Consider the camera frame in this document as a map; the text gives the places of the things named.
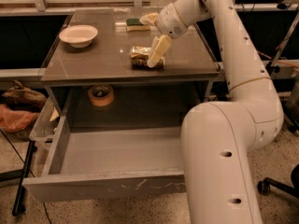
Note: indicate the black office chair base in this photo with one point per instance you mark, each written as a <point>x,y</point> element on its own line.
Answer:
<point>264,186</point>

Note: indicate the orange cloth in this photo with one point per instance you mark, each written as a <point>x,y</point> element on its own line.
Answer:
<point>15,120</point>

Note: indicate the brown bag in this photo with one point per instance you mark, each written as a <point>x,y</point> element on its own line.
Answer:
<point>20,97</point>

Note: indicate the roll of masking tape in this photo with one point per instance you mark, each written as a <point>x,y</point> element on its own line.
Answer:
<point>101,95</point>

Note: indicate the black stand leg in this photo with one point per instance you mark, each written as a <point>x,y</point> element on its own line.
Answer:
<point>18,207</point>

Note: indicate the clear plastic bin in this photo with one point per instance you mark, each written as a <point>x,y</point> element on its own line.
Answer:
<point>44,129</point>

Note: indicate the white bowl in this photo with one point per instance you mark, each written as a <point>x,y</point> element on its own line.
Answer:
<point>78,36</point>

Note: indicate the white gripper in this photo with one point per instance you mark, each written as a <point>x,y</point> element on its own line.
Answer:
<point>169,21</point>

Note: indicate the grey cabinet with glossy top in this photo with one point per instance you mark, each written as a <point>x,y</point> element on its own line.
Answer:
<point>107,59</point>

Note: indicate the orange drink can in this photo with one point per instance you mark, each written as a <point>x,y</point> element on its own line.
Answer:
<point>140,57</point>

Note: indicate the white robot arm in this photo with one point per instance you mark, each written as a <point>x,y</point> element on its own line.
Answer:
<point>216,137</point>

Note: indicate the green yellow sponge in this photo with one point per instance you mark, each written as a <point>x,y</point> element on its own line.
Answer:
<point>133,24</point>

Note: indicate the grey open top drawer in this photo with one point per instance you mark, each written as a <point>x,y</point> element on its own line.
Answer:
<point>128,148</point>

